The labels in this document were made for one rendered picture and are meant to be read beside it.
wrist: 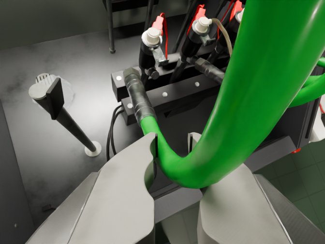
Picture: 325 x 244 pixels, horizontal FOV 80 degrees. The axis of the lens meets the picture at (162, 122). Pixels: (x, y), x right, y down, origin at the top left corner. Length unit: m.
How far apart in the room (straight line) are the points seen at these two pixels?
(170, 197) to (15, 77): 0.50
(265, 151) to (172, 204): 0.25
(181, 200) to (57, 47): 0.53
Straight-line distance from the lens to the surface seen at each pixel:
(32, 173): 0.56
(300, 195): 1.91
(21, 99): 0.62
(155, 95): 0.41
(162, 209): 0.42
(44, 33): 0.66
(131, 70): 0.24
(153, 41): 0.29
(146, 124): 0.16
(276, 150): 0.54
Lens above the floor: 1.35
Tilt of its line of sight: 70 degrees down
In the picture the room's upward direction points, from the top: 35 degrees clockwise
